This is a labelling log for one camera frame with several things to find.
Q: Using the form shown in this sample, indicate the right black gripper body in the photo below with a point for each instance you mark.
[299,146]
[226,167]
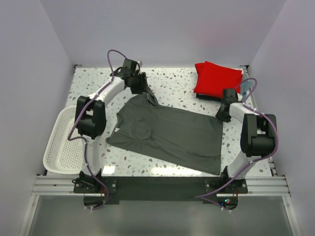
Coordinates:
[222,116]

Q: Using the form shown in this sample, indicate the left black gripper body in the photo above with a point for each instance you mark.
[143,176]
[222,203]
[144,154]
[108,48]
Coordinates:
[139,83]

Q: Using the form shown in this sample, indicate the grey t shirt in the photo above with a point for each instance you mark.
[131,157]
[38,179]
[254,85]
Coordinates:
[181,137]

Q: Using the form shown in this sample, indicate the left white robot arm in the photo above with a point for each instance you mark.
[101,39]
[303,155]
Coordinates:
[90,117]

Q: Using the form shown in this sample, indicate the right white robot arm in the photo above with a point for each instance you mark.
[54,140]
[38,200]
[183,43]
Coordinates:
[259,138]

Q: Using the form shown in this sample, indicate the folded light blue t shirt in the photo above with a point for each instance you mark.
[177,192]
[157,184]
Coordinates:
[246,88]

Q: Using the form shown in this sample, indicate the folded red t shirt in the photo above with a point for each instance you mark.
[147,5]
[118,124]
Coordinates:
[212,79]

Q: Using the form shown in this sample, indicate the folded black t shirt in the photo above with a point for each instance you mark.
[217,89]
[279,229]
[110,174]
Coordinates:
[208,98]

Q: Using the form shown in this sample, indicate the white plastic basket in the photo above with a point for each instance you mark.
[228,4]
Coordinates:
[61,155]

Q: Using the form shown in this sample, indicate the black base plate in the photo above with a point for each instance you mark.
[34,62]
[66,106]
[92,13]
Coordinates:
[144,189]

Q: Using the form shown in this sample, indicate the aluminium frame rail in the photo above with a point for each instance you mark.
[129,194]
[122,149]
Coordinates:
[173,87]

